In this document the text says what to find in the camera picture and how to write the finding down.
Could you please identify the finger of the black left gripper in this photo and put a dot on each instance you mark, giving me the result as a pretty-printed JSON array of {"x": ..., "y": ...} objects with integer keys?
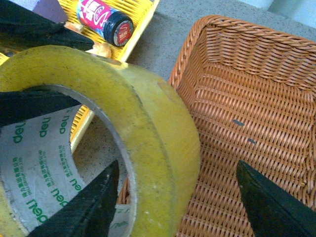
[
  {"x": 21, "y": 29},
  {"x": 18, "y": 106}
]

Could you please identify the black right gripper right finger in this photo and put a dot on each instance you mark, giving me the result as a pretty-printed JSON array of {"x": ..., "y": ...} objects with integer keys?
[{"x": 271, "y": 211}]

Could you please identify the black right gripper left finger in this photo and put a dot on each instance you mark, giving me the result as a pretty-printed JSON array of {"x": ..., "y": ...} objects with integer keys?
[{"x": 89, "y": 213}]

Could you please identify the yellow tape roll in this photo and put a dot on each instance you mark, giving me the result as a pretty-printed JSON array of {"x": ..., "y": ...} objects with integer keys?
[{"x": 150, "y": 125}]

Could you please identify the yellow wicker basket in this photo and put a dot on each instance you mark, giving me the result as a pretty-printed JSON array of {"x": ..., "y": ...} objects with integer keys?
[{"x": 140, "y": 11}]

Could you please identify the brown wicker basket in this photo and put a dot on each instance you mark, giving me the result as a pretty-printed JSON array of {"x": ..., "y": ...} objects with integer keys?
[{"x": 251, "y": 93}]

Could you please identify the purple foam cube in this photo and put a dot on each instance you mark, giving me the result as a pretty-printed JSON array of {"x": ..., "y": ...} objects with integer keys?
[{"x": 51, "y": 10}]

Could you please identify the golden bread roll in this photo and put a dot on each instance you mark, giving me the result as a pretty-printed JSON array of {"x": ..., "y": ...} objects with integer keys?
[{"x": 100, "y": 49}]

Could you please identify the small bottle with black cap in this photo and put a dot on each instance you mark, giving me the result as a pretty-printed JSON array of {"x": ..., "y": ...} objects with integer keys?
[{"x": 114, "y": 26}]

